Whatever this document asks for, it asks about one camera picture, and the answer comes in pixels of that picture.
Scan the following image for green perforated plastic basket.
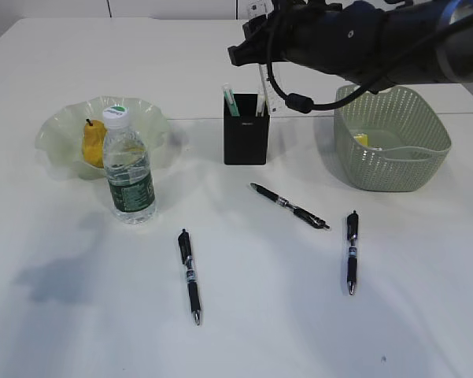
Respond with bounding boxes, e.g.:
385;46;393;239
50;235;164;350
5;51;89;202
334;87;452;192

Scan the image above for clear water bottle green label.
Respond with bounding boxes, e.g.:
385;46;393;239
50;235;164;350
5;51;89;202
102;105;156;224

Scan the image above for yellow-green pen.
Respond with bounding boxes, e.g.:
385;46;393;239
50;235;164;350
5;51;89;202
255;93;268;117

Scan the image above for black gel pen centre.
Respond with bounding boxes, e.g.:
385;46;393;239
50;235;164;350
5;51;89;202
250;183;330;230

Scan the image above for yellow pear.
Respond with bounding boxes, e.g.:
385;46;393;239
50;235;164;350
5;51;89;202
82;118;106;169

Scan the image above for mint green utility knife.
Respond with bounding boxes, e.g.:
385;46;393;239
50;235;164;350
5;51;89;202
222;83;240;117

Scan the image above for green wavy glass plate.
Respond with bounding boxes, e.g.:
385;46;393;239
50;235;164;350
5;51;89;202
35;95;172;180

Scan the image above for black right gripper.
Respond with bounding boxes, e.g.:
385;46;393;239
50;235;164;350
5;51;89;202
227;11;286;67

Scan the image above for clear plastic ruler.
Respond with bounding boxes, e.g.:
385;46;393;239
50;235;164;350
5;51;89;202
246;0;286;117

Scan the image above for black gel pen left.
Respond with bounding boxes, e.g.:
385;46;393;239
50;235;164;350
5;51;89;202
178;228;202;326

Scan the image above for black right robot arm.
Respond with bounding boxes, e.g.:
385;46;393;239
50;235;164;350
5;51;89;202
228;1;473;113

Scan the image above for black blue gel pen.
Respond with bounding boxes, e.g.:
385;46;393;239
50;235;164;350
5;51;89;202
346;210;359;295

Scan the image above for black square pen holder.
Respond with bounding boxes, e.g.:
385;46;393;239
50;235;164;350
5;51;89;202
223;94;270;165

